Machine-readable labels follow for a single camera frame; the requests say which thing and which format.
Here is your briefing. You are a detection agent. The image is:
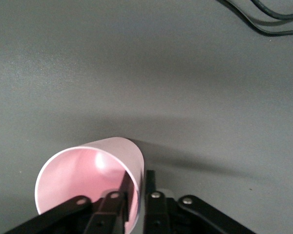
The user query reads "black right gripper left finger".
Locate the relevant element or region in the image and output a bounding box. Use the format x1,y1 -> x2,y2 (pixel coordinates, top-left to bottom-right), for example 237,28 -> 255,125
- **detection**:
4,170 -> 135,234

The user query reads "thin black loose cable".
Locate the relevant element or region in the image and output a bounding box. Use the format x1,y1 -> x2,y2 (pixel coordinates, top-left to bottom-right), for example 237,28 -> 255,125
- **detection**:
218,0 -> 293,37

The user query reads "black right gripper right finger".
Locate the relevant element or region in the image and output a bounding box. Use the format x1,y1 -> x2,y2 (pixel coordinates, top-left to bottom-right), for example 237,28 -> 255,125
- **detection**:
143,170 -> 257,234

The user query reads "pink plastic cup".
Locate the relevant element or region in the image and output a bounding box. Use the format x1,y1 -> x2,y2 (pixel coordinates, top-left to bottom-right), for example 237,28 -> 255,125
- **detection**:
34,136 -> 145,234

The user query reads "dark grey table cloth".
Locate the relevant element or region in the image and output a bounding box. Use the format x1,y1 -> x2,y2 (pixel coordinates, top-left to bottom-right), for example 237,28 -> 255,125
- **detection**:
0,0 -> 293,234

